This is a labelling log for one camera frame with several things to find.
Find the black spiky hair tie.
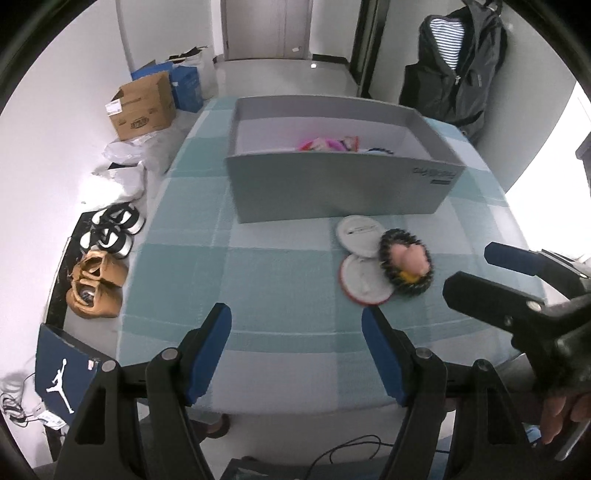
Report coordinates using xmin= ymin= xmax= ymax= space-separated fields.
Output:
xmin=378 ymin=228 xmax=435 ymax=298

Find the red rimmed white pin badge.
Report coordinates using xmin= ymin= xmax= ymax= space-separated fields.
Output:
xmin=339 ymin=254 xmax=394 ymax=305

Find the red and white hair clip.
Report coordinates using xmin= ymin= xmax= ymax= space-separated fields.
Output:
xmin=342 ymin=136 xmax=360 ymax=152

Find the pink heart plush clip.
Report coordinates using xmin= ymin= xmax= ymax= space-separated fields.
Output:
xmin=390 ymin=243 xmax=430 ymax=277

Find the person's right hand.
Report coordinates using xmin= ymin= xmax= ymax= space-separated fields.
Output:
xmin=540 ymin=393 xmax=591 ymax=445

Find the tan suede shoe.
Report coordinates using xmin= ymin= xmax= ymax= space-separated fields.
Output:
xmin=66 ymin=278 xmax=122 ymax=319
xmin=71 ymin=250 xmax=128 ymax=287

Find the navy Jordan shoe box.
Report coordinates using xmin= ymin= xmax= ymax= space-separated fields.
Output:
xmin=35 ymin=324 xmax=109 ymax=425

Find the white round pin badge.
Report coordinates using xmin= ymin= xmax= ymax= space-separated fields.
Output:
xmin=335 ymin=215 xmax=386 ymax=258

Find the black white slide sandal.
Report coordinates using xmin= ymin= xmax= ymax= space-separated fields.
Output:
xmin=91 ymin=202 xmax=145 ymax=235

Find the black hanging jacket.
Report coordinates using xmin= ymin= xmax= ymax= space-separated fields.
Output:
xmin=399 ymin=1 xmax=507 ymax=143

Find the white plastic parcel bag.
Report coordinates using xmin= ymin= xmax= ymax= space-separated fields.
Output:
xmin=81 ymin=164 xmax=145 ymax=208

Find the grey plastic parcel bag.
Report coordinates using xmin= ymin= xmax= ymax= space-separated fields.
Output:
xmin=103 ymin=126 xmax=187 ymax=175

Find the grey cardboard tray box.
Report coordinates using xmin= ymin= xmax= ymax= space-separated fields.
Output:
xmin=225 ymin=95 xmax=466 ymax=223

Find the brown cardboard box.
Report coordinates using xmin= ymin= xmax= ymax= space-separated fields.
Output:
xmin=105 ymin=72 xmax=176 ymax=141

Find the striped shirt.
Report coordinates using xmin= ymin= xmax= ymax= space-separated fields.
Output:
xmin=430 ymin=18 xmax=465 ymax=70

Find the blue cardboard box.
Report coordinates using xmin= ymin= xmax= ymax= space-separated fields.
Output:
xmin=131 ymin=62 xmax=204 ymax=113

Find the white plastic bag of items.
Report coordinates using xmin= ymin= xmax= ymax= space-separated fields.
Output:
xmin=167 ymin=46 xmax=217 ymax=100

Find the grey door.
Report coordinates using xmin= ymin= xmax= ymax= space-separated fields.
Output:
xmin=221 ymin=0 xmax=312 ymax=61

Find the black cable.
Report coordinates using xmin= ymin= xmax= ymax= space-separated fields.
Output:
xmin=306 ymin=434 xmax=452 ymax=471

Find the pink spiral hair tie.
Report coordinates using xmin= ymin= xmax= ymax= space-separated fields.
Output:
xmin=298 ymin=136 xmax=352 ymax=153

